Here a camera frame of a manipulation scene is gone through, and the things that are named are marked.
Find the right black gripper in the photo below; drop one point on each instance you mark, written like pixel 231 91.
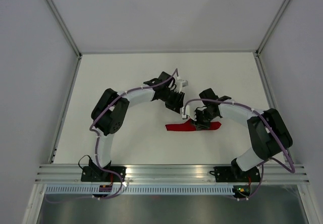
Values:
pixel 200 125

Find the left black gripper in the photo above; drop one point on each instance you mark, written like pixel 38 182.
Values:
pixel 177 103

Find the red cloth napkin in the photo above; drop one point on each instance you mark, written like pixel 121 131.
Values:
pixel 190 126

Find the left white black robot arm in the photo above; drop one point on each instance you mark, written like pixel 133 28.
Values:
pixel 109 113

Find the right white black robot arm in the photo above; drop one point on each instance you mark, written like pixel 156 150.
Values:
pixel 268 133

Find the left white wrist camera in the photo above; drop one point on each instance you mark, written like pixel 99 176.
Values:
pixel 180 84

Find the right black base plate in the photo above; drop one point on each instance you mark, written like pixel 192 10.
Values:
pixel 224 174

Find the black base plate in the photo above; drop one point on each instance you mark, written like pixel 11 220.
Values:
pixel 95 174
pixel 224 174

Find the aluminium mounting rail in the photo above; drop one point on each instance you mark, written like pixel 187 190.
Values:
pixel 187 174

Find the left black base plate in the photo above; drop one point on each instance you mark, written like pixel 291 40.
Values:
pixel 95 174

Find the left aluminium frame post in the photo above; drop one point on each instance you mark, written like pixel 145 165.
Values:
pixel 63 27

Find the aluminium frame post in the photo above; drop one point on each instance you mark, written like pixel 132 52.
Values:
pixel 274 23
pixel 63 27

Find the white slotted cable duct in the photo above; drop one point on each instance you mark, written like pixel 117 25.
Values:
pixel 143 189

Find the right aluminium frame post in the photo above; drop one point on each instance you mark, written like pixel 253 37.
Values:
pixel 274 23

